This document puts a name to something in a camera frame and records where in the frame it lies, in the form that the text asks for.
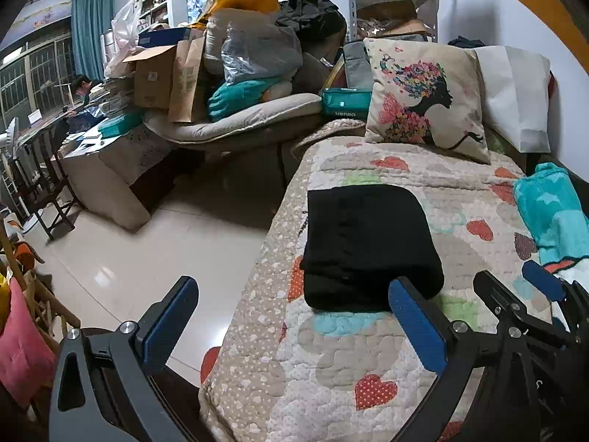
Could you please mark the teal curtain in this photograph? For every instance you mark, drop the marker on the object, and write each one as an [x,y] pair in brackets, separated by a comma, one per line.
[92,27]

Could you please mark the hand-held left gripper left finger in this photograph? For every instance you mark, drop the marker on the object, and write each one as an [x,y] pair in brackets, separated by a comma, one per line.
[169,323]

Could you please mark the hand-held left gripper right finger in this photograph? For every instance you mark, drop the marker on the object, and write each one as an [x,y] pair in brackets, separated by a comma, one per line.
[416,323]

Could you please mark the teal tissue pack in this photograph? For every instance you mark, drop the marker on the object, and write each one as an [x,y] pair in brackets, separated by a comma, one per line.
[122,125]

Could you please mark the floral print cushion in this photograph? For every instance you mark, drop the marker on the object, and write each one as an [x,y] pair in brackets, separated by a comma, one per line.
[414,101]

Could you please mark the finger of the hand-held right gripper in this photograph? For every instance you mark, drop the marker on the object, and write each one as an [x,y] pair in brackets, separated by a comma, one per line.
[499,301]
[545,281]

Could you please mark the blue box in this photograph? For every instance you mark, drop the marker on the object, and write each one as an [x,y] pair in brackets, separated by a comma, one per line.
[163,37]

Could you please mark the teal packet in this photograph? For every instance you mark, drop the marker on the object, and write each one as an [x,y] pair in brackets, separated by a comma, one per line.
[345,103]

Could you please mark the pink cushion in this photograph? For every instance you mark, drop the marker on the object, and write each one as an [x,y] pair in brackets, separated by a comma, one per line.
[23,345]

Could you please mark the white paper bag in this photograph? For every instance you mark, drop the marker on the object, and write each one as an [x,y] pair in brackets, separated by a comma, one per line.
[510,96]

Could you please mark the black bag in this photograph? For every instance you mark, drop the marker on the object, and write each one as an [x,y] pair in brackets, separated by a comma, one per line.
[313,14]

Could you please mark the heart patterned quilt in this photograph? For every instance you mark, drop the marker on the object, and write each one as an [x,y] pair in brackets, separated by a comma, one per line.
[322,377]

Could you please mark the beige padded mattress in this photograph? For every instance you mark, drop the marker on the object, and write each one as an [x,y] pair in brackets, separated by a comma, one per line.
[239,119]

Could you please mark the cardboard box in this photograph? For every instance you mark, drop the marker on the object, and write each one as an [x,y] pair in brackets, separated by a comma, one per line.
[152,78]

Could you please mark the light wooden rack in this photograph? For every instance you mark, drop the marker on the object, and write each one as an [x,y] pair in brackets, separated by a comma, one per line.
[43,299]

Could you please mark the black pants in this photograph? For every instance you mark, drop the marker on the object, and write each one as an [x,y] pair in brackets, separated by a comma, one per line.
[368,239]

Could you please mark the dark wooden chair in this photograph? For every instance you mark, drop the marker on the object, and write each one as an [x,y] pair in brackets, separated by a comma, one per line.
[50,184]

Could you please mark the teal star blanket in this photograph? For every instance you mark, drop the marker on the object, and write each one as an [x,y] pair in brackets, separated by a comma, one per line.
[552,212]

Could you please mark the clear plastic bag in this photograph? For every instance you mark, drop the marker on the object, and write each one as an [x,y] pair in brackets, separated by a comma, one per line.
[260,55]

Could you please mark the teal plush toy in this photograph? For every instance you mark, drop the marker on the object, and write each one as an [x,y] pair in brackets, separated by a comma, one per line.
[239,96]

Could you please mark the white shelf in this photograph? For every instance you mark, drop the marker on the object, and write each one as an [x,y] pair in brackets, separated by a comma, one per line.
[165,4]

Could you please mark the grey bag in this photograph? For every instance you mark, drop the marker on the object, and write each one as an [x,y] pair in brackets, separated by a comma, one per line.
[359,64]

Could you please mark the white plastic bag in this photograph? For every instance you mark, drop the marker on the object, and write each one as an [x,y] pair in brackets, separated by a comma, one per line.
[122,32]

